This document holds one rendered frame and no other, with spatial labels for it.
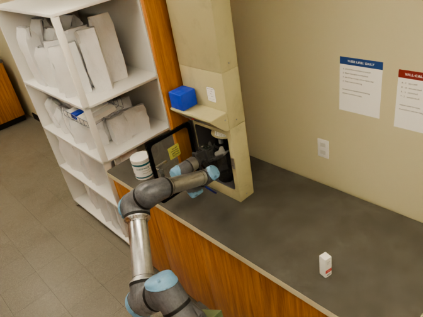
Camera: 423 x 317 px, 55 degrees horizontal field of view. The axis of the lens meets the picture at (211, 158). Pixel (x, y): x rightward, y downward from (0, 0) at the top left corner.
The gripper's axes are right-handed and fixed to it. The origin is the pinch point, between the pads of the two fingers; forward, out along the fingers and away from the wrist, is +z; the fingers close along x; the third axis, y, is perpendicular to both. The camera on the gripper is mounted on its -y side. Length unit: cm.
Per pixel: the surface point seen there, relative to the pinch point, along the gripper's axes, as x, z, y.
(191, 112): 1.3, -14.8, 29.2
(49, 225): 203, -62, -121
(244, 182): -15.4, -0.5, -16.5
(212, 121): -15.3, -15.8, 28.9
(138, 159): 54, -24, -13
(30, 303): 123, -113, -122
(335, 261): -80, -12, -28
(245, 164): -15.5, 1.7, -5.9
